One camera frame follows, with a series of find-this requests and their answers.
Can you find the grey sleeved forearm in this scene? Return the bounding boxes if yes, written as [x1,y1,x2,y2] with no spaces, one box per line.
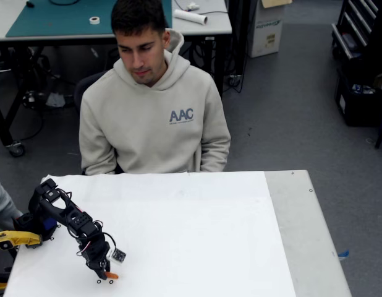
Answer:
[0,176,23,230]

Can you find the yellow clamp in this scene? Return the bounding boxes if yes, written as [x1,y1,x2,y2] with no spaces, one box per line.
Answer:
[0,230,43,250]

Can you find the black caster wheel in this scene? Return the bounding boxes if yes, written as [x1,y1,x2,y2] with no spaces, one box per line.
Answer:
[7,140,26,157]

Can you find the man in beige hoodie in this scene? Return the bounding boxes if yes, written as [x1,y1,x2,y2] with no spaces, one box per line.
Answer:
[79,0,232,176]

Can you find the white crumpled bag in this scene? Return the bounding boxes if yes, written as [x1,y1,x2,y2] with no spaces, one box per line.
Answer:
[45,92,66,108]

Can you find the black office chair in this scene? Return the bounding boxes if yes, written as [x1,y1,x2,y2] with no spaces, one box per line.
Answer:
[74,71,111,118]

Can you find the green cutting mat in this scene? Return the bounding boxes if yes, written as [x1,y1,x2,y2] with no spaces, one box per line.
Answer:
[5,0,173,38]

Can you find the grey workbench table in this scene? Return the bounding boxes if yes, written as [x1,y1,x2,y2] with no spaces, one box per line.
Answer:
[0,0,234,157]

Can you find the white paper roll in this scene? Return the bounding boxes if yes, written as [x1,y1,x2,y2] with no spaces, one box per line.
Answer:
[173,8,208,25]

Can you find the white cardboard box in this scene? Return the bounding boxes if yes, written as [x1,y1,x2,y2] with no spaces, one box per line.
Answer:
[248,0,293,59]

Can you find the black storage bin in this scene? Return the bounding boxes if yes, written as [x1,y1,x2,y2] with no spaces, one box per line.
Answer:
[334,66,382,127]

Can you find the black tool cart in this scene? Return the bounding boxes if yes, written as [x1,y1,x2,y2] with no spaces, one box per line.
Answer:
[331,0,382,62]

